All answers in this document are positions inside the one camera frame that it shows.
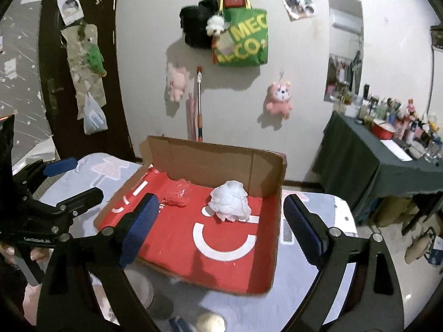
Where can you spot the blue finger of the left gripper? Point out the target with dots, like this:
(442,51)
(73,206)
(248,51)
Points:
(68,208)
(34,174)

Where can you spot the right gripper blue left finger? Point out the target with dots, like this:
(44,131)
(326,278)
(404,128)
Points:
(85,287)

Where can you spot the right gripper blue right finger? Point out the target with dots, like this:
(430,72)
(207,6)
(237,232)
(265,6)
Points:
(374,300)

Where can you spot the left hand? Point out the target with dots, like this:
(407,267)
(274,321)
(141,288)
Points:
(24,258)

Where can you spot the plastic bag on door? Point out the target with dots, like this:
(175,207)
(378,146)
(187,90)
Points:
(94,120)

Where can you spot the green dinosaur plush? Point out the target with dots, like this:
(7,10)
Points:
(95,60)

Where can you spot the fluffy white table cover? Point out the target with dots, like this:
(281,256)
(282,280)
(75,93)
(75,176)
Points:
(267,312)

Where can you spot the green cloth side table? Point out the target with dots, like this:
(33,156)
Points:
(353,164)

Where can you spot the red cardboard box tray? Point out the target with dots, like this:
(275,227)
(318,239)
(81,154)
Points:
(191,243)

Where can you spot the white mesh bath pouf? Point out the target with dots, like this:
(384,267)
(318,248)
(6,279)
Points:
(229,202)

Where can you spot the red bowl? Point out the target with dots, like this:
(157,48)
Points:
(382,129)

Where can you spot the dark wooden door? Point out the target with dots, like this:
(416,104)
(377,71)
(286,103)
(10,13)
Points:
(67,30)

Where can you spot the small white plush charm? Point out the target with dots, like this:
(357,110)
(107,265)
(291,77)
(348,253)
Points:
(216,25)

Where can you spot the green tote bag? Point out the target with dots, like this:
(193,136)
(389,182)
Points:
(246,40)

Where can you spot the pale pink wall plush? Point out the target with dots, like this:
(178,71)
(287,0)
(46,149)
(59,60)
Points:
(177,80)

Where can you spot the black bag on wall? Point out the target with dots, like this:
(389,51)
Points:
(193,22)

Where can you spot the pink fox wall plush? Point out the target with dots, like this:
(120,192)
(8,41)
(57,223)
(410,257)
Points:
(279,99)

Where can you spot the wall mirror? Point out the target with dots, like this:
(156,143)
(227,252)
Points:
(346,52)

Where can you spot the wall photo poster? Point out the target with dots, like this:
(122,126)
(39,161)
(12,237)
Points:
(299,9)

